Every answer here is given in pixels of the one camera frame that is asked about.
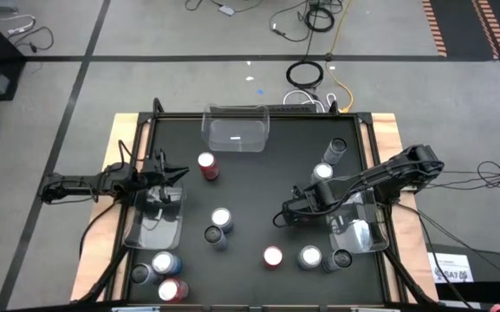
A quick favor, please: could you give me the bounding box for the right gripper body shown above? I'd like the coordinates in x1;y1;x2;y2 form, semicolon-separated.
283;192;320;226

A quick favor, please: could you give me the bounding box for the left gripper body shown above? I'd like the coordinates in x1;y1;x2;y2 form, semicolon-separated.
139;166;168;194

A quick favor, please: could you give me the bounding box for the red Fanta soda can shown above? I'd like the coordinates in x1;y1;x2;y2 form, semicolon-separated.
157;277;190;303
196;151;221;182
262;244;284;270

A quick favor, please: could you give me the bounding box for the clear plastic bin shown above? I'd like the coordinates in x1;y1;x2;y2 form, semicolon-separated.
122;179;189;251
200;102;271;153
324;189;390;256

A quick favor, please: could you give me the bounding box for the silver and blue can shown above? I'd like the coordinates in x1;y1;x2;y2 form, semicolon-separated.
211;206;235;234
309;161;334;185
151;250;184;277
296;244;323;271

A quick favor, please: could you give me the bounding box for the black power strip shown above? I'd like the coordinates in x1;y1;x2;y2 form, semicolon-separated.
221;103;319;114

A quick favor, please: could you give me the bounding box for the light wooden base board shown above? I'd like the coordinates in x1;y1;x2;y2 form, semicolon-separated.
70;112;440;303

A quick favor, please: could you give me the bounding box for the white paper sign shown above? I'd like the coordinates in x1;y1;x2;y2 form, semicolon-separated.
426;252;475;285

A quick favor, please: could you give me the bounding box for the black box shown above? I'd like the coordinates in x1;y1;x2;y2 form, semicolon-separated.
426;243;500;304

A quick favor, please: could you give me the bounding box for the black orange-striped floor mat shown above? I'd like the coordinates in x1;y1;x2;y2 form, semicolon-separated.
421;0;500;62

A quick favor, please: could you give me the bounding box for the black metal table frame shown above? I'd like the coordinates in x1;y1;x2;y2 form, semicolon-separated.
74;97;441;312

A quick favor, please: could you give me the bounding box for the white looped cable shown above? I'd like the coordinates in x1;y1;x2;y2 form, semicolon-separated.
282;88;337;112

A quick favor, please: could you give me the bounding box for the yellow floor cable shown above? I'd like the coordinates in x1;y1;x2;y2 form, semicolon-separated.
325;0;355;113

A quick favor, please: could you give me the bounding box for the black coiled cable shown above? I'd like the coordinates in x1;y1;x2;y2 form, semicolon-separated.
286;60;324;90
303;6;335;34

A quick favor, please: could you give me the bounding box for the black thin cable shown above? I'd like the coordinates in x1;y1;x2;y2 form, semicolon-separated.
9;25;55;55

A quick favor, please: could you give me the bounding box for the white thin cable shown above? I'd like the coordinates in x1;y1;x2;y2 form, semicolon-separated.
0;13;37;36

